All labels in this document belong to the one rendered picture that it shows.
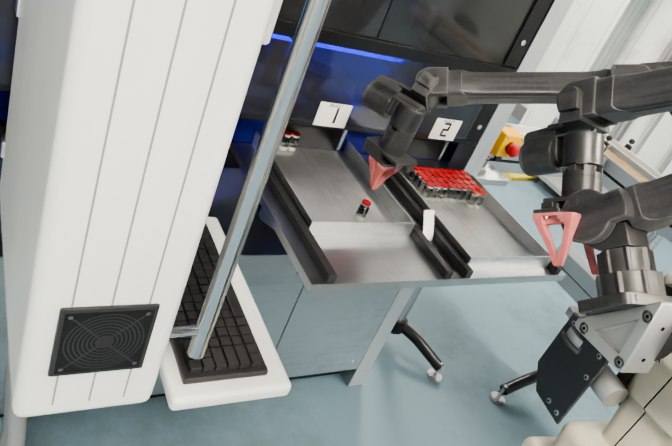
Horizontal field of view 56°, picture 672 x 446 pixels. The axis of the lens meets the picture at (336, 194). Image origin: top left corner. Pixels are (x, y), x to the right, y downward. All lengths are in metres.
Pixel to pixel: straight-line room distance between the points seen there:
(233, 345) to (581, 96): 0.66
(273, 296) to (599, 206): 1.05
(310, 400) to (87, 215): 1.56
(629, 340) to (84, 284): 0.67
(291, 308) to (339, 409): 0.50
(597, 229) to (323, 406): 1.43
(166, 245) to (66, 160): 0.16
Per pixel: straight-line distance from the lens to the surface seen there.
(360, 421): 2.21
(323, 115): 1.44
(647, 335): 0.91
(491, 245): 1.54
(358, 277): 1.22
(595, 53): 5.14
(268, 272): 1.69
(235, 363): 1.04
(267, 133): 0.73
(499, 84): 1.29
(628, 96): 0.99
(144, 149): 0.68
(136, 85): 0.64
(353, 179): 1.52
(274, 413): 2.11
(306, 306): 1.85
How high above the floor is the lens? 1.57
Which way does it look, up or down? 29 degrees down
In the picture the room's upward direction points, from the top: 23 degrees clockwise
